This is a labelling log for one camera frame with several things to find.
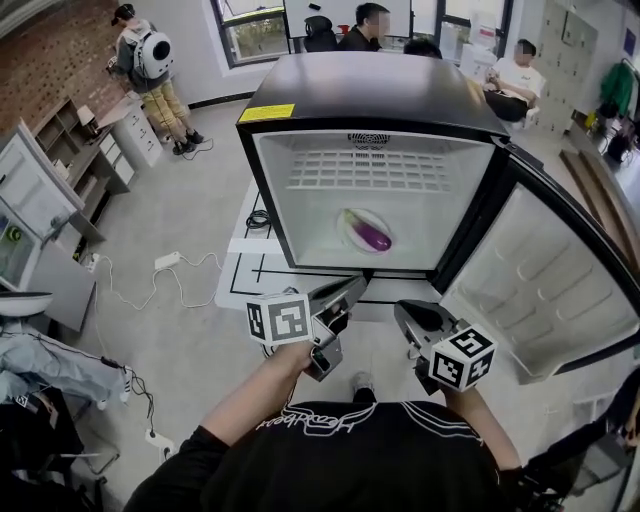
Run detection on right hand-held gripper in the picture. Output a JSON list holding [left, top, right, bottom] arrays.
[[393, 298, 500, 396]]

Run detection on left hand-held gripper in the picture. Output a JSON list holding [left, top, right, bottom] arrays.
[[244, 275, 369, 384]]

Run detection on white plate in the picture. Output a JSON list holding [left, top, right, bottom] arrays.
[[335, 206, 394, 257]]

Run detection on purple eggplant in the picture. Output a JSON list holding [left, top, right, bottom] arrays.
[[341, 209, 394, 253]]

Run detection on black mini fridge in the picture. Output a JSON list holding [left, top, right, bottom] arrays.
[[234, 50, 640, 386]]

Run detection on person's left forearm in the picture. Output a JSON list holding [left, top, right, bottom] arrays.
[[198, 342, 315, 447]]

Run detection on person's right forearm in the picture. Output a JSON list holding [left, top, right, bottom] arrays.
[[440, 383, 522, 472]]

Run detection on person's grey shoe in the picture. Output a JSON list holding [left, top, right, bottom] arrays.
[[351, 369, 377, 396]]

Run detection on person's black printed t-shirt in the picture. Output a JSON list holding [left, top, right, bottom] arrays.
[[122, 398, 509, 512]]

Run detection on white floor power strip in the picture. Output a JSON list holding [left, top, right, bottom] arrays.
[[73, 252, 102, 275]]

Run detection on white desk with drawers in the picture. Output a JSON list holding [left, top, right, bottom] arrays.
[[97, 97, 166, 170]]

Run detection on black office chair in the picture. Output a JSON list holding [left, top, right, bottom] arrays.
[[303, 14, 338, 53]]

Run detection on white cardboard box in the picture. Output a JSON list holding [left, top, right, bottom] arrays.
[[458, 42, 497, 85]]

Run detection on black-framed window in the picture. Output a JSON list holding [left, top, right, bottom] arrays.
[[209, 0, 516, 70]]

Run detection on whiteboard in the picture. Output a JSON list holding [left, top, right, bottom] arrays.
[[282, 0, 413, 40]]

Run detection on grey lockers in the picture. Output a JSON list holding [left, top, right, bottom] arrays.
[[537, 0, 600, 137]]

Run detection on grey desk hutch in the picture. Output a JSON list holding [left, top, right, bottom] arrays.
[[30, 97, 137, 201]]

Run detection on white round-window backpack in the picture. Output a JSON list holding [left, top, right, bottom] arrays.
[[130, 29, 175, 81]]

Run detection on green jacket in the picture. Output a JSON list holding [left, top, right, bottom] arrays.
[[599, 62, 635, 117]]

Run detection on clothes rack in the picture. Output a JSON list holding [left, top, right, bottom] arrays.
[[598, 56, 640, 121]]

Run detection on white display fridge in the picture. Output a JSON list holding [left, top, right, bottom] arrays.
[[0, 122, 97, 334]]

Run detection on black coiled cable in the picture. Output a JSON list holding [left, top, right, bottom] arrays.
[[244, 208, 273, 232]]

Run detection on white power brick with cable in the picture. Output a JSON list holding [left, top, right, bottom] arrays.
[[94, 249, 224, 311]]

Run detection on black floor cable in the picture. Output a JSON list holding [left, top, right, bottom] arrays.
[[29, 332, 157, 432]]

